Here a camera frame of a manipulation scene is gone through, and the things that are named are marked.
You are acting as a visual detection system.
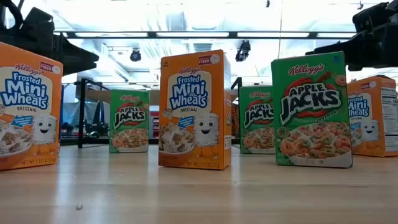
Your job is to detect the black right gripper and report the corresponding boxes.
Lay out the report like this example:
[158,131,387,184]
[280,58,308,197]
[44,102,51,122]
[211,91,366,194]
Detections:
[306,23,385,72]

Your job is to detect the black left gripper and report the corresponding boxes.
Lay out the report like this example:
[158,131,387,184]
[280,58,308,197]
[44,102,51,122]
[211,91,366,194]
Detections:
[17,30,100,75]

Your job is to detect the green Apple Jacks cereal box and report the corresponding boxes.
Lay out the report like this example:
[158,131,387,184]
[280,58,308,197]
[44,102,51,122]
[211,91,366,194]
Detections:
[109,89,150,154]
[238,85,276,155]
[271,50,354,169]

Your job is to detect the orange Frosted Mini Wheats box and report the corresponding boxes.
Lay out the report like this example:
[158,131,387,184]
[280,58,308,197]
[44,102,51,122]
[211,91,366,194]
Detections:
[346,75,398,157]
[0,41,64,172]
[157,49,233,171]

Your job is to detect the black ceiling spotlight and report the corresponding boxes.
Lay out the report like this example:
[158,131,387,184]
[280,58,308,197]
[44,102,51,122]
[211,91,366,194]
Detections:
[129,48,142,63]

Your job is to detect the blue grey cloth divider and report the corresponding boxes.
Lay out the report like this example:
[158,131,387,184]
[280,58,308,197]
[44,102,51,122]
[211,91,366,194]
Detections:
[61,83,110,138]

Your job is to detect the black background equipment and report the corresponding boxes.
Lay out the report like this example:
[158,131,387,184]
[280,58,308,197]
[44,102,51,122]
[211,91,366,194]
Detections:
[61,121,110,139]

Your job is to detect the large black hanging spotlight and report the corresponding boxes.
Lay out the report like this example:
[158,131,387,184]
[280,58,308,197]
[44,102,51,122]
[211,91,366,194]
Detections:
[234,40,252,63]

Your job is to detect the red storage rack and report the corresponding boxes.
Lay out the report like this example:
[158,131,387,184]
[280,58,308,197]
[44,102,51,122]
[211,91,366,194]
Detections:
[150,111,160,138]

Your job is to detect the orange patterned panel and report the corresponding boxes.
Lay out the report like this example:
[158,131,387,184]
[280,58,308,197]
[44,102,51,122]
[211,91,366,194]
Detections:
[231,102,241,138]

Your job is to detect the wooden shelf with black frame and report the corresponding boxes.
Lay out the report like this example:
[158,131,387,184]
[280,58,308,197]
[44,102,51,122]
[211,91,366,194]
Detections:
[74,77,244,149]

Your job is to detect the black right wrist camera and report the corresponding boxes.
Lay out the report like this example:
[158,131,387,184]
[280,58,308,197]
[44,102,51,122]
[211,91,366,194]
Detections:
[353,2,390,32]

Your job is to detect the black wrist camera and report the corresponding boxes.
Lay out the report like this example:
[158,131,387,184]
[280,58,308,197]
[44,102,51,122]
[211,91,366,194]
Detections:
[353,2,390,32]
[19,7,55,34]

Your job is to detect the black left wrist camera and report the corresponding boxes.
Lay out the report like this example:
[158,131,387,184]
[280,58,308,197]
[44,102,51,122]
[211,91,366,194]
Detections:
[19,7,55,34]

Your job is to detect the thin hanging cable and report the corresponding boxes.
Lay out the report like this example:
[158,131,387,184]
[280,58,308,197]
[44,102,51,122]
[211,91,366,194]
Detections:
[277,0,284,60]

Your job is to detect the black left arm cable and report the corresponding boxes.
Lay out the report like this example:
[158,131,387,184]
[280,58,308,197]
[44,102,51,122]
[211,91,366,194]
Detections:
[1,0,25,32]

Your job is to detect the black overhead frame beam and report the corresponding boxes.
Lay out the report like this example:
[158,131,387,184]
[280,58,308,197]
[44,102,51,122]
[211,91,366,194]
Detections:
[53,30,358,40]

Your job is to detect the black table edge rail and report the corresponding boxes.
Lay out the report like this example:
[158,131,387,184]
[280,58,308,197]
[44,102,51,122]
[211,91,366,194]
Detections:
[58,138,241,146]

